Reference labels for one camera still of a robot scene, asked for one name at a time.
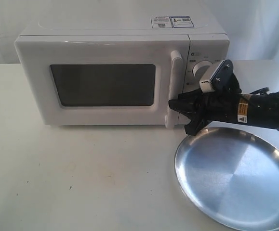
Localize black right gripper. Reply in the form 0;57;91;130
168;74;241;137

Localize white microwave door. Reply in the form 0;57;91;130
14;35;190;128

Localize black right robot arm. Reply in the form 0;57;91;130
169;75;279;136

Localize white microwave oven body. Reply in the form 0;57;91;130
17;13;231;127

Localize upper white control knob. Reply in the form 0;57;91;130
192;61;212;80

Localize round stainless steel plate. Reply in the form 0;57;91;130
174;128;279;231

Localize blue white label sticker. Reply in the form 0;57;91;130
151;16;194;28

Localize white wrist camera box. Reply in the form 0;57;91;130
199;59;233;93

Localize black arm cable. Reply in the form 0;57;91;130
249;88;270;96

